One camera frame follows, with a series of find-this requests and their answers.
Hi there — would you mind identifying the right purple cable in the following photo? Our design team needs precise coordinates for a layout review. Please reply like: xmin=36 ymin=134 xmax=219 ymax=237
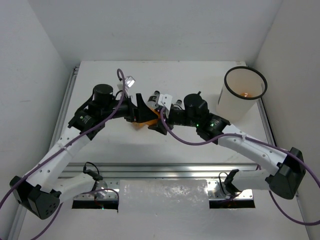
xmin=159 ymin=107 xmax=320 ymax=226

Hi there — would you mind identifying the white bin with black rim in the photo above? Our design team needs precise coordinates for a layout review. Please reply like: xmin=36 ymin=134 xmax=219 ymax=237
xmin=216 ymin=66 xmax=268 ymax=122

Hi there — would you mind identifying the right aluminium rail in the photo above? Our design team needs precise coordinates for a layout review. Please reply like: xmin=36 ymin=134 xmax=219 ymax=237
xmin=257 ymin=99 xmax=277 ymax=146

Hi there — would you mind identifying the aluminium rail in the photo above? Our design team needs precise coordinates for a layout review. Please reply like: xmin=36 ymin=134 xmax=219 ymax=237
xmin=60 ymin=162 xmax=257 ymax=180
xmin=49 ymin=64 xmax=80 ymax=150
xmin=257 ymin=99 xmax=277 ymax=146

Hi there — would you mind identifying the black label clear bottle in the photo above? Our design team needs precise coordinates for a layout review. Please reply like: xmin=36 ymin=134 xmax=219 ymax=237
xmin=146 ymin=90 xmax=160 ymax=110

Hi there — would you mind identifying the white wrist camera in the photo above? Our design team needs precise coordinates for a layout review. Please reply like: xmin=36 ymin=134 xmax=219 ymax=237
xmin=117 ymin=76 xmax=136 ymax=92
xmin=156 ymin=93 xmax=173 ymax=111

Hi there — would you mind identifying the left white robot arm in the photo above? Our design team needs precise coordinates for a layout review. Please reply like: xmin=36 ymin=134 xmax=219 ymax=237
xmin=9 ymin=84 xmax=158 ymax=220

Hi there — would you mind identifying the orange bottle facing camera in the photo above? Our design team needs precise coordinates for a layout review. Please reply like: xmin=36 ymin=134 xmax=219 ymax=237
xmin=132 ymin=109 xmax=160 ymax=130

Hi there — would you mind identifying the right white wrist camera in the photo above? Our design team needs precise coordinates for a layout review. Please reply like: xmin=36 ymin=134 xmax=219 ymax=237
xmin=156 ymin=93 xmax=173 ymax=111

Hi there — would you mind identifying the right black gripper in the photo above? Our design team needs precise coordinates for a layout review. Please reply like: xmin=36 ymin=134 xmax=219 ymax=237
xmin=148 ymin=105 xmax=199 ymax=134

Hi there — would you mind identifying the front aluminium rail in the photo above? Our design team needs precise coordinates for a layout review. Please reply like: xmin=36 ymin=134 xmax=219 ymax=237
xmin=60 ymin=162 xmax=257 ymax=180

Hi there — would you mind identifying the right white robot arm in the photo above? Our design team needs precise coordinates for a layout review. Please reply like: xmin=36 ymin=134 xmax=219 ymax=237
xmin=147 ymin=91 xmax=306 ymax=200

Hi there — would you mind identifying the left aluminium rail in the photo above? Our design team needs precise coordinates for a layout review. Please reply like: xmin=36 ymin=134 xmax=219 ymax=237
xmin=49 ymin=64 xmax=80 ymax=150

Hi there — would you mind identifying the orange bottle front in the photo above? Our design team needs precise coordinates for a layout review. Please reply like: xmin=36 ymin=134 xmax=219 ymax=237
xmin=239 ymin=92 xmax=252 ymax=98

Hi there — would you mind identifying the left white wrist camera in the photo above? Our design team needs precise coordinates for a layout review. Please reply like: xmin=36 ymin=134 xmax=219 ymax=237
xmin=117 ymin=76 xmax=136 ymax=92

